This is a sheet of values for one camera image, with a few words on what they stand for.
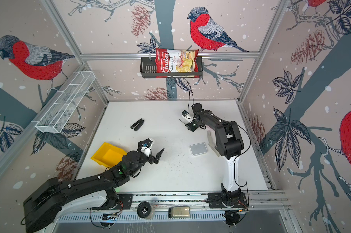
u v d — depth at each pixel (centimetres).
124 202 74
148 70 95
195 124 87
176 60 88
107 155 90
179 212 67
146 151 68
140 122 105
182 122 104
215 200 74
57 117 71
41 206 41
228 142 55
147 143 66
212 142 96
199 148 91
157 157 72
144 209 62
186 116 92
